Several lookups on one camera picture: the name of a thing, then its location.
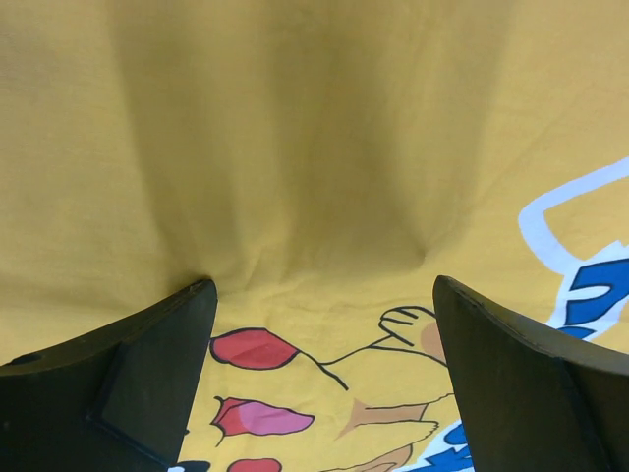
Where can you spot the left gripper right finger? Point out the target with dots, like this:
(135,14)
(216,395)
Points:
(531,398)

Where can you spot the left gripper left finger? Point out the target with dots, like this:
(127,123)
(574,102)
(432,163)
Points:
(117,398)

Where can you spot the yellow Pikachu placemat cloth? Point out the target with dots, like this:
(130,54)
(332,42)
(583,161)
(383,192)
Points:
(323,162)

